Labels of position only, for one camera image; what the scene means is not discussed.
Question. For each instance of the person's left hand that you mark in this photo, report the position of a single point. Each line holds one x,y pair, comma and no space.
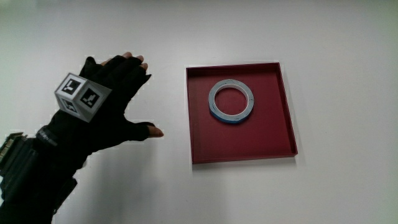
115,93

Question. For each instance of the blue tape roll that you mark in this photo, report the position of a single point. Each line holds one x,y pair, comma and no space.
213,107

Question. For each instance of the red square tray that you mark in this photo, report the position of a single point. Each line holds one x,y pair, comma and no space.
248,137

